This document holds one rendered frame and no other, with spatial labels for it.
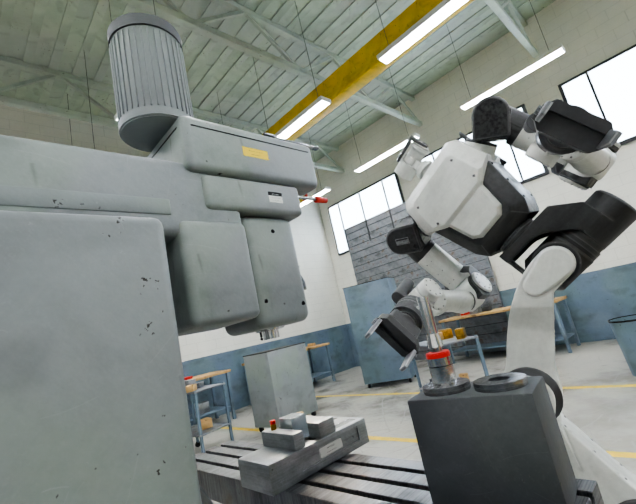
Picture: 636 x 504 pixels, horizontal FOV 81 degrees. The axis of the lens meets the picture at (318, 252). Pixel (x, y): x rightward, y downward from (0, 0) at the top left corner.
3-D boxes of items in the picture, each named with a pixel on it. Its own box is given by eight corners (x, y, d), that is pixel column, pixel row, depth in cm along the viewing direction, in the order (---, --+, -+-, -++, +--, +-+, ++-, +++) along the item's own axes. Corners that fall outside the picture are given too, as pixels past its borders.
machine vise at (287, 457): (335, 438, 121) (328, 403, 124) (370, 441, 111) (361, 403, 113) (241, 487, 98) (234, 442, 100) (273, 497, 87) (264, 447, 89)
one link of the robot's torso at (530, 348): (557, 415, 106) (588, 253, 104) (557, 438, 91) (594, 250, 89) (498, 396, 114) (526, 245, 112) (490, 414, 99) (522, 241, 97)
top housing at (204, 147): (275, 215, 144) (267, 176, 147) (321, 187, 126) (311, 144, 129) (149, 206, 111) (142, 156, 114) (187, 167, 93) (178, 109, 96)
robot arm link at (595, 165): (573, 176, 86) (604, 195, 97) (605, 134, 82) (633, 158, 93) (534, 159, 94) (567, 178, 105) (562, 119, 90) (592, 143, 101)
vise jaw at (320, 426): (303, 428, 115) (300, 414, 115) (336, 431, 104) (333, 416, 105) (287, 435, 111) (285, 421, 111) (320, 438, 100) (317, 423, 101)
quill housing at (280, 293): (273, 328, 125) (256, 237, 131) (314, 318, 111) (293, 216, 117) (222, 339, 111) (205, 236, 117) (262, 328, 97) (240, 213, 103)
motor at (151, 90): (179, 157, 119) (165, 70, 125) (209, 125, 105) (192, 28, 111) (109, 146, 105) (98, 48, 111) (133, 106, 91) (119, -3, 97)
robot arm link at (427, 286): (412, 334, 102) (424, 314, 110) (438, 312, 95) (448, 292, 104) (380, 306, 104) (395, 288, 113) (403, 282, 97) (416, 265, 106)
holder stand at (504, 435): (454, 477, 77) (428, 378, 81) (578, 485, 65) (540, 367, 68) (432, 507, 68) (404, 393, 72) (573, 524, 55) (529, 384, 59)
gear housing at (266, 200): (260, 239, 135) (255, 213, 137) (304, 215, 118) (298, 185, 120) (168, 238, 111) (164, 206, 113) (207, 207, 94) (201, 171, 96)
